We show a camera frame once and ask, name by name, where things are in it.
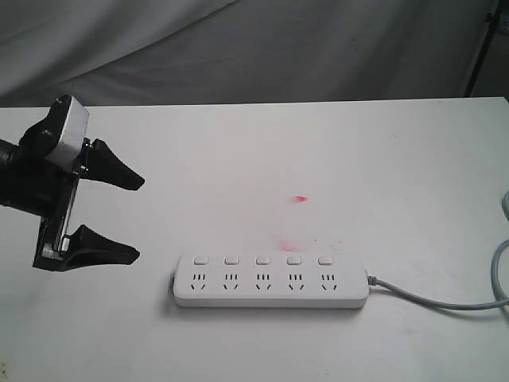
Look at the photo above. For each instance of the grey backdrop cloth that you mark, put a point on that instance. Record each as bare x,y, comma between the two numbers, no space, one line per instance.
200,52

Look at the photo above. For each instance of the black tripod stand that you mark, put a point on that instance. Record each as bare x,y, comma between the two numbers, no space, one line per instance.
491,20

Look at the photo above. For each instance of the white power strip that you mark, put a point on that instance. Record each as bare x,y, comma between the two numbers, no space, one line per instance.
302,280

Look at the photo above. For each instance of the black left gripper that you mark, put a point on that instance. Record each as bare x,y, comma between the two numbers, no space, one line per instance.
45,190

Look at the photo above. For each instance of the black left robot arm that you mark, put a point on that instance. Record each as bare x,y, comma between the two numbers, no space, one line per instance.
8,175

